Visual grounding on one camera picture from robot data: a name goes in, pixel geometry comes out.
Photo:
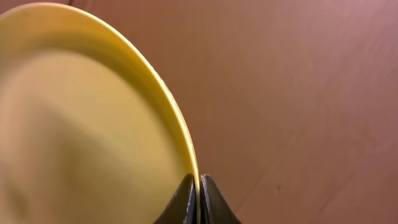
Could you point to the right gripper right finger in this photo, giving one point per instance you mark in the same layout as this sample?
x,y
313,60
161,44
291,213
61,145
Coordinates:
x,y
214,208

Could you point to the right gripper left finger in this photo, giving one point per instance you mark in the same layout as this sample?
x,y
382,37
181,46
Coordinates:
x,y
182,207

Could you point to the yellow-green plate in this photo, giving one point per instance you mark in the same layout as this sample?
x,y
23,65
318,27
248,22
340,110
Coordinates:
x,y
90,133

